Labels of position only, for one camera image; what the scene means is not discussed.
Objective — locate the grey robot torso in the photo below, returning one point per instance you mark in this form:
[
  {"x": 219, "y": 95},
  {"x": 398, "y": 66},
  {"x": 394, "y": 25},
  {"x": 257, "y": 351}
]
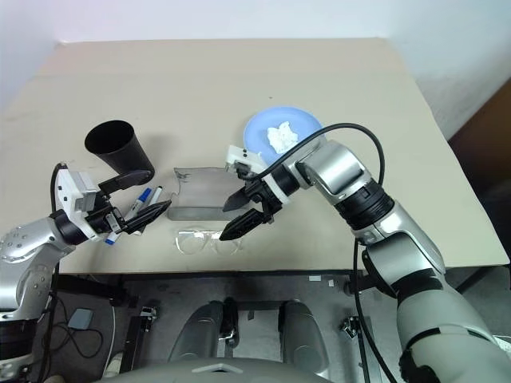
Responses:
[{"x": 215, "y": 373}]

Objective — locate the translucent grey glasses case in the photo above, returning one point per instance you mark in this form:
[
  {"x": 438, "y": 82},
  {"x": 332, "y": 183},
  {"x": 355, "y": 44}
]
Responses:
[{"x": 199, "y": 191}]

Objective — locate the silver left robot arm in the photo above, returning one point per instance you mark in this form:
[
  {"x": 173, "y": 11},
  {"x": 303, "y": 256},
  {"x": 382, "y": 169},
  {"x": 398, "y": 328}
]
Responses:
[{"x": 24, "y": 255}]

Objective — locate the crumpled white tissue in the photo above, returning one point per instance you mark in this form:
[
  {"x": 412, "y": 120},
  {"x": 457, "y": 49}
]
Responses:
[{"x": 282, "y": 136}]

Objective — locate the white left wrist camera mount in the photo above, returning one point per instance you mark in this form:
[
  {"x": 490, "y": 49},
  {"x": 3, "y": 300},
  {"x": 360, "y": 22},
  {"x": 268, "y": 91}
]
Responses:
[{"x": 67, "y": 190}]

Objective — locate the grey foot pedal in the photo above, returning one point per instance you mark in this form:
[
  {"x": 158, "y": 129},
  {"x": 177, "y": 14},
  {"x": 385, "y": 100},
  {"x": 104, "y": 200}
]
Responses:
[{"x": 80, "y": 319}]

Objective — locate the blue capped white marker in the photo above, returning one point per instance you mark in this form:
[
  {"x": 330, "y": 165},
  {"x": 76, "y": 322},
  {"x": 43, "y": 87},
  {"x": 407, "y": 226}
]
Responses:
[{"x": 143, "y": 194}]

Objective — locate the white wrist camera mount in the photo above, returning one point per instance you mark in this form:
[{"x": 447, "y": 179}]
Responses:
[
  {"x": 241, "y": 155},
  {"x": 67, "y": 190}
]

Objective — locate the black metal stand post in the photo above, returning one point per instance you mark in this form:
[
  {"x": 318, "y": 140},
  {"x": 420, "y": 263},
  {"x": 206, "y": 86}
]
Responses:
[{"x": 137, "y": 339}]

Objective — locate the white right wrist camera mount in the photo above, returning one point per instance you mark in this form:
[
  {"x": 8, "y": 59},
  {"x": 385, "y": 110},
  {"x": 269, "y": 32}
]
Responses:
[{"x": 241, "y": 155}]

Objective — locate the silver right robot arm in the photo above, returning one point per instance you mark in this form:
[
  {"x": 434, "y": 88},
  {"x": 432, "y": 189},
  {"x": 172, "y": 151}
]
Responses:
[{"x": 403, "y": 231}]

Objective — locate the grey rounded robot leg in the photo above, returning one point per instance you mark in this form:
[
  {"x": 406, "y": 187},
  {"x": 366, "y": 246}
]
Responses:
[
  {"x": 303, "y": 335},
  {"x": 199, "y": 335}
]

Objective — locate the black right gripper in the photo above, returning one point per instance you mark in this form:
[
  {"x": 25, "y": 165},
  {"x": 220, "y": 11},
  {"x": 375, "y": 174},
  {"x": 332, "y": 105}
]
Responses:
[{"x": 263, "y": 193}]

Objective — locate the black plastic cup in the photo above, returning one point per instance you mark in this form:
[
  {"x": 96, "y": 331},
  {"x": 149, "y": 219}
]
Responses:
[{"x": 125, "y": 153}]

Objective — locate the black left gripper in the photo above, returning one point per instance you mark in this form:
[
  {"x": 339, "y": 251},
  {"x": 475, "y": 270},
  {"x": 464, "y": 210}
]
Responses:
[{"x": 104, "y": 217}]

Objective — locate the clear frame glasses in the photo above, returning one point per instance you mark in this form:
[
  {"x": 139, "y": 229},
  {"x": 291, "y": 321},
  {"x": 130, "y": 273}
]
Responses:
[{"x": 191, "y": 243}]

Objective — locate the black tipped white marker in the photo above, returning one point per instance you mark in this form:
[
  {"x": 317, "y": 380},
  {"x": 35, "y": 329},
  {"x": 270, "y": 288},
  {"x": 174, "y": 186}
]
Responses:
[{"x": 158, "y": 194}]

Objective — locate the black clamp bracket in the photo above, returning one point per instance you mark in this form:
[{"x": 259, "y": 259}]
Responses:
[{"x": 350, "y": 325}]

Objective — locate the light blue plate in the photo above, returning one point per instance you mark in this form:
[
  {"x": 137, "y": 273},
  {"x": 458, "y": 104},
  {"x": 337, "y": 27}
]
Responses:
[{"x": 259, "y": 123}]

